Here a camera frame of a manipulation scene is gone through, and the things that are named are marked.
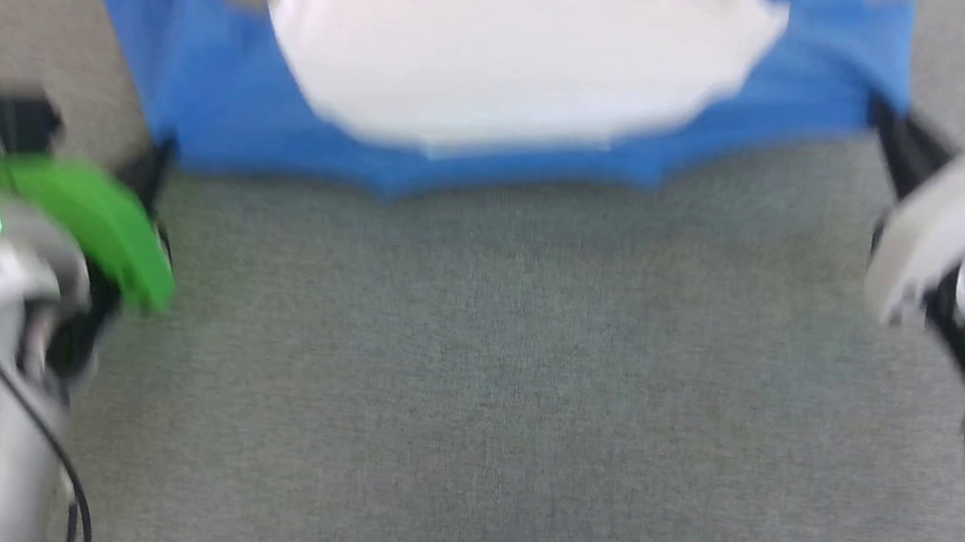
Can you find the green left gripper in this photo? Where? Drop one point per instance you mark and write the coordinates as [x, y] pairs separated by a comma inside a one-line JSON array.
[[101, 224]]

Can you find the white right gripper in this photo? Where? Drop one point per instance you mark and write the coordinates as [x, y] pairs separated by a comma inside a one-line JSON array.
[[948, 227]]

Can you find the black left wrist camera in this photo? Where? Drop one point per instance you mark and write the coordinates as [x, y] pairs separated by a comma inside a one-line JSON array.
[[8, 121]]

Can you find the grey fabric sofa surface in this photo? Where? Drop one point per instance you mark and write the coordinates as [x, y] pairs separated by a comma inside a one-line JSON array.
[[478, 381]]

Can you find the blue and white garment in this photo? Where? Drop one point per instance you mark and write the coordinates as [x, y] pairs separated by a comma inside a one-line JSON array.
[[219, 91]]

